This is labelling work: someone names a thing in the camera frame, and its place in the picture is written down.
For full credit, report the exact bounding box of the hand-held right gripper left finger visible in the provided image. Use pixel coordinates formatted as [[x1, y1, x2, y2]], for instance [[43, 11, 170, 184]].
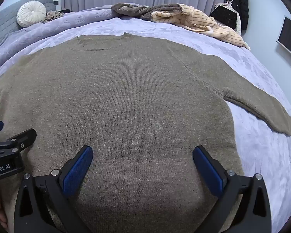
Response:
[[14, 145, 94, 233]]

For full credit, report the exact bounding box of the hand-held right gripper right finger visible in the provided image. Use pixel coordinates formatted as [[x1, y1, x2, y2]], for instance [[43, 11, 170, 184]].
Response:
[[193, 146, 278, 233]]

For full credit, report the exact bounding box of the olive brown knit sweater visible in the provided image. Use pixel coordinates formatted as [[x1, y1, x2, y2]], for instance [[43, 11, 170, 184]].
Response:
[[0, 32, 291, 233]]

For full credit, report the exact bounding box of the lavender plush blanket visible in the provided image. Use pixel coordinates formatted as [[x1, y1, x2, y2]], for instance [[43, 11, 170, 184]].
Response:
[[0, 5, 291, 233]]

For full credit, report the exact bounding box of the grey quilted headboard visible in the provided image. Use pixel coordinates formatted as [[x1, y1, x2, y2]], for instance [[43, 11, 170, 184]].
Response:
[[0, 0, 54, 52]]

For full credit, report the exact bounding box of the white round pleated pillow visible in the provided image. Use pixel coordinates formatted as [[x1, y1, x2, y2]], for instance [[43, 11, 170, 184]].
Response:
[[16, 1, 47, 28]]

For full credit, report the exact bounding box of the small beige crumpled cloth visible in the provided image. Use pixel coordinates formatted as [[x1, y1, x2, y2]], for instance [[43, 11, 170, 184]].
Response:
[[44, 10, 64, 23]]

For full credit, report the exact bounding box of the cream striped fleece robe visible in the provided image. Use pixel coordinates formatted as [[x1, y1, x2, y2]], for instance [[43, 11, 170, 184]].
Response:
[[151, 3, 251, 51]]

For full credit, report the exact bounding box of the dark grey fleece garment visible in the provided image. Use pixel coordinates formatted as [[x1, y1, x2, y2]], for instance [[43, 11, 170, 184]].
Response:
[[112, 3, 185, 21]]

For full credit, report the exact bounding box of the black hanging jacket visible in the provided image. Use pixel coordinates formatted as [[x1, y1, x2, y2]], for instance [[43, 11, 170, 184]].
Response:
[[225, 0, 249, 30]]

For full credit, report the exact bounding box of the wall-mounted flat screen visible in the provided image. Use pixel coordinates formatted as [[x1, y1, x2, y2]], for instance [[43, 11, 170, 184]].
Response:
[[276, 16, 291, 63]]

